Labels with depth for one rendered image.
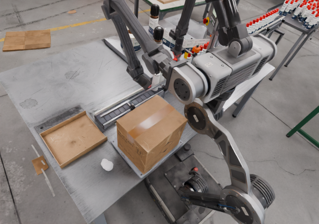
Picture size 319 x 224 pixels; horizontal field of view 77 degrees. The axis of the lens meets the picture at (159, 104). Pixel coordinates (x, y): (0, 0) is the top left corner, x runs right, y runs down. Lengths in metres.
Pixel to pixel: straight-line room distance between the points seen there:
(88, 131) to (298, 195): 2.18
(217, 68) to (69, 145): 0.97
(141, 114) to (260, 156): 1.85
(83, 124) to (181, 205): 1.02
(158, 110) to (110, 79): 0.69
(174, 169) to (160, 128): 0.91
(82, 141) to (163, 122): 0.54
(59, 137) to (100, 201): 0.47
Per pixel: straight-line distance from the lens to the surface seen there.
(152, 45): 0.91
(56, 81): 1.74
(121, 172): 1.24
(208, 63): 0.80
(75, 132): 1.39
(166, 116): 1.10
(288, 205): 2.57
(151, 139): 1.00
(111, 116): 1.38
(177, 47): 1.57
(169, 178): 1.86
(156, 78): 1.45
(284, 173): 2.71
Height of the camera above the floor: 1.98
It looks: 49 degrees down
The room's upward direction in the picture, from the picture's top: 11 degrees clockwise
